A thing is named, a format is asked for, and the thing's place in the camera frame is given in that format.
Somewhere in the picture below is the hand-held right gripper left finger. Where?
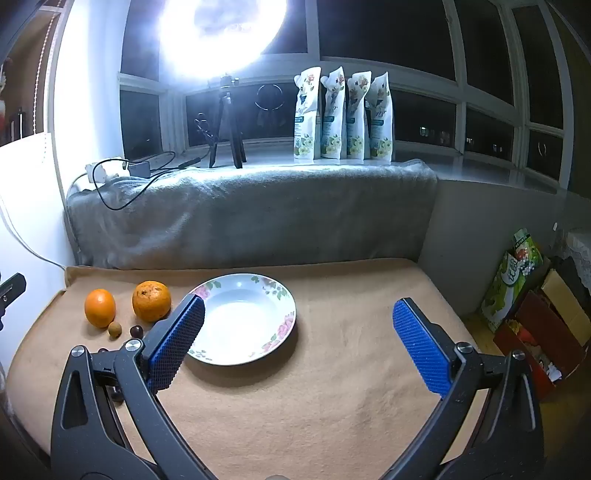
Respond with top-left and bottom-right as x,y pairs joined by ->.
51,294 -> 218,480

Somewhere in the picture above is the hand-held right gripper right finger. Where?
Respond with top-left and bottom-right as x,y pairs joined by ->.
383,298 -> 546,480

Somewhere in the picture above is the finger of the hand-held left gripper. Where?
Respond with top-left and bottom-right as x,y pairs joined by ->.
0,272 -> 27,330

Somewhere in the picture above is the bumpy large orange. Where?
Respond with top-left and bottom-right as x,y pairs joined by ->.
132,280 -> 172,322

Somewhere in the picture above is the floral white plate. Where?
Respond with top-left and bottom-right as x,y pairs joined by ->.
187,273 -> 297,366

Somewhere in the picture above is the smooth orange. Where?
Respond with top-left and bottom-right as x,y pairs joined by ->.
84,289 -> 116,329

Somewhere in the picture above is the white shelf cabinet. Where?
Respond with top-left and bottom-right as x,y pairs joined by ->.
0,0 -> 77,384

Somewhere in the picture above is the green white printed pack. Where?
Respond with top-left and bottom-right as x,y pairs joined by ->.
481,251 -> 532,334

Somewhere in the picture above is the tan blanket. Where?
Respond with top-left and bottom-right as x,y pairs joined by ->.
7,258 -> 490,480

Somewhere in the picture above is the open cardboard box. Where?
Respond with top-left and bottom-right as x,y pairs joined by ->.
493,268 -> 591,400

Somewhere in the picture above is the green printed carton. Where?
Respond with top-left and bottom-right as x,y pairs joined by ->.
512,228 -> 544,280

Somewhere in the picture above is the white power strip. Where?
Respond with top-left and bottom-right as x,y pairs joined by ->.
85,158 -> 130,183

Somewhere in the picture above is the grey blanket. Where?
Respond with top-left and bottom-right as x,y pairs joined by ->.
67,159 -> 438,271

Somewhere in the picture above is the white lace cloth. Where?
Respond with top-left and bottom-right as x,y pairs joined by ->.
566,228 -> 591,278

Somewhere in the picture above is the white floral pouch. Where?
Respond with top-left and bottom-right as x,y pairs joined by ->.
294,67 -> 321,161
346,71 -> 373,160
368,75 -> 394,161
320,65 -> 346,160

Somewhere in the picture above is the white cable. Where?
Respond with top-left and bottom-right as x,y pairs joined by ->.
0,194 -> 68,271

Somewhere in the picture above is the black cable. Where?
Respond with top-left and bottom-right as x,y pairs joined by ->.
92,152 -> 204,211

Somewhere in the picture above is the white window frame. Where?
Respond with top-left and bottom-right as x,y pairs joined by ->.
117,0 -> 578,190

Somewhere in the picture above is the white bead cord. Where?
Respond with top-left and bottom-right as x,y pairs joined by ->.
32,9 -> 63,139

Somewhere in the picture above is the bright ring light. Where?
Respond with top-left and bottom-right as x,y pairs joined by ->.
157,0 -> 289,81

